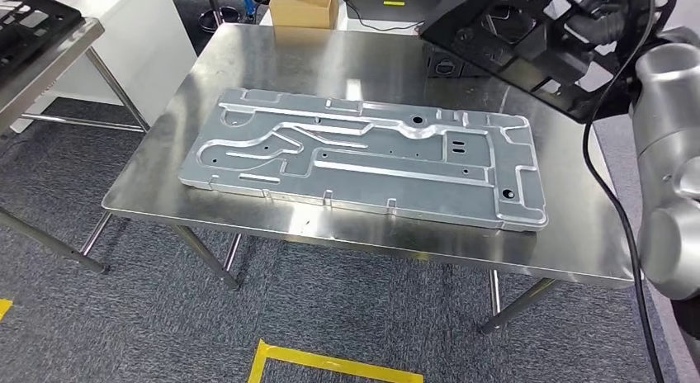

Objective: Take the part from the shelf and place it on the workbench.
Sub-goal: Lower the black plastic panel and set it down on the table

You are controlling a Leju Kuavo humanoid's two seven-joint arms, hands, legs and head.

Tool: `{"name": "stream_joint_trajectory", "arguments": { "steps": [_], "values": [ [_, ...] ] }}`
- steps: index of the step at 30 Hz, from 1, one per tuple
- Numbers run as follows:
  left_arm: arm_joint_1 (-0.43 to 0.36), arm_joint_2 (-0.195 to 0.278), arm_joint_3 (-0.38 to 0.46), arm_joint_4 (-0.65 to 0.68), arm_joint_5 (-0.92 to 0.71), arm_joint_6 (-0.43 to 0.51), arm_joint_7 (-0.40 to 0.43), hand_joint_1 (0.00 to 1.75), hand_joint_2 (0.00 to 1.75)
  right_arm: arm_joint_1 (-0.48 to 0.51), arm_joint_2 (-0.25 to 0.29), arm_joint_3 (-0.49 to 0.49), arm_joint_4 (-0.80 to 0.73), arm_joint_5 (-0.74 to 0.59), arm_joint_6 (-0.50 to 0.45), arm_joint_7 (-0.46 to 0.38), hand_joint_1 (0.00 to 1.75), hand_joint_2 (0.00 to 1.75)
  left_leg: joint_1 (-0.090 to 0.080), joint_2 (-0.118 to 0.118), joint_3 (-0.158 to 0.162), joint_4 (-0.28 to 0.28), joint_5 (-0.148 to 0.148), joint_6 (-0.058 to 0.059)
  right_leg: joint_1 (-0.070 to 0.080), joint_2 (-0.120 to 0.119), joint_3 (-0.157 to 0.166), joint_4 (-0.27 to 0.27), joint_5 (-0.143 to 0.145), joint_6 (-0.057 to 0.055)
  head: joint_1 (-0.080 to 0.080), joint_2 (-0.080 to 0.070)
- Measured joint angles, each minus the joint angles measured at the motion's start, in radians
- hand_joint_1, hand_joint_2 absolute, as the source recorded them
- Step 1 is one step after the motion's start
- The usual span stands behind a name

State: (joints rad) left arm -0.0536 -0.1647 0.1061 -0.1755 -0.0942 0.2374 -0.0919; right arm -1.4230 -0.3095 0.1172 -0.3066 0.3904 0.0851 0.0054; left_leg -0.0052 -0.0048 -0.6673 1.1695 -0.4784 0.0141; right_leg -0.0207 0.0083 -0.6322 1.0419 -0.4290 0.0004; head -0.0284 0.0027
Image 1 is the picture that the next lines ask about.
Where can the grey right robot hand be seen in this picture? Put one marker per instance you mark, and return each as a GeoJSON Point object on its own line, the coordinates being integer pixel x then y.
{"type": "Point", "coordinates": [599, 17]}

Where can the grey metal fixture plate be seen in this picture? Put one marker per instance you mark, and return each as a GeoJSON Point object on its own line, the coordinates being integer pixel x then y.
{"type": "Point", "coordinates": [383, 189]}

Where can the white panel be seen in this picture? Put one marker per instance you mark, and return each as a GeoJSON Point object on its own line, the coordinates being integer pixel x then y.
{"type": "Point", "coordinates": [142, 36]}

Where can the steel frame table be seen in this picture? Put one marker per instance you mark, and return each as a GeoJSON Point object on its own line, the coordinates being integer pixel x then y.
{"type": "Point", "coordinates": [49, 63]}

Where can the brown cardboard box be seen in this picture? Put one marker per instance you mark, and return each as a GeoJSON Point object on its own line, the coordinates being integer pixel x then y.
{"type": "Point", "coordinates": [301, 14]}

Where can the black plastic plate bracket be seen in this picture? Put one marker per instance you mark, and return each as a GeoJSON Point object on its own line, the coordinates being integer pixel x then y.
{"type": "Point", "coordinates": [38, 25]}
{"type": "Point", "coordinates": [492, 52]}

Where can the stainless steel workbench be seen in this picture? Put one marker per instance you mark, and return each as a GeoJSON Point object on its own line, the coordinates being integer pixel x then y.
{"type": "Point", "coordinates": [273, 58]}

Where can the grey case with yellow label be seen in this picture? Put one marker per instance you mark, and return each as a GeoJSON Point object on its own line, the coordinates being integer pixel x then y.
{"type": "Point", "coordinates": [383, 14]}

